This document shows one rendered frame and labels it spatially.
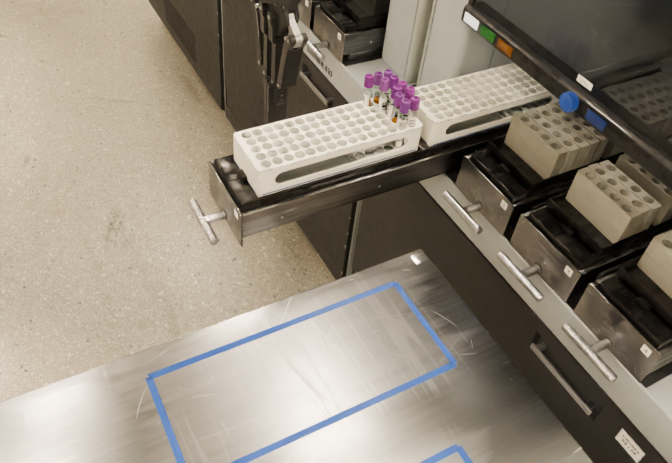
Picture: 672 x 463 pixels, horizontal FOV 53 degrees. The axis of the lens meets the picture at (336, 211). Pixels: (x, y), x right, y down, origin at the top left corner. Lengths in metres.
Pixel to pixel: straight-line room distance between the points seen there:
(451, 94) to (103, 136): 1.54
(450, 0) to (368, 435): 0.79
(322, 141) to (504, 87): 0.37
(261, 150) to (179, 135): 1.44
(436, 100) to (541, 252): 0.32
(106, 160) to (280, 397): 1.68
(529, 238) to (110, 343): 1.17
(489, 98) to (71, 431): 0.83
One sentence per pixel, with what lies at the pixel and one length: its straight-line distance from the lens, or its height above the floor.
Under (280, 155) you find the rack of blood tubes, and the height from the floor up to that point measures 0.86.
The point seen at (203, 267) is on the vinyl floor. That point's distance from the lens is 2.00.
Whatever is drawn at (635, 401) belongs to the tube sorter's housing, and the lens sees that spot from 1.07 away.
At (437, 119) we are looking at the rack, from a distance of 1.13.
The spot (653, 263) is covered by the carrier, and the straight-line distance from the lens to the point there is 1.05.
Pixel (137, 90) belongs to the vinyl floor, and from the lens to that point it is 2.69.
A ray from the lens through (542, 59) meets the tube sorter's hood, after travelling 1.09.
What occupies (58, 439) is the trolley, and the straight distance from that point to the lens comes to 0.81.
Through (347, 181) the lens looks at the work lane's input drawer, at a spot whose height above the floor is 0.80.
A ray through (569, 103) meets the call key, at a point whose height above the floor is 0.98.
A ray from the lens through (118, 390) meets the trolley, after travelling 0.82.
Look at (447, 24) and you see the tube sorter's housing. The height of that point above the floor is 0.92.
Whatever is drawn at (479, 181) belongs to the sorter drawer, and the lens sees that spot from 1.15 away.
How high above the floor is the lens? 1.52
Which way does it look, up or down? 44 degrees down
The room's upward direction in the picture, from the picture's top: 7 degrees clockwise
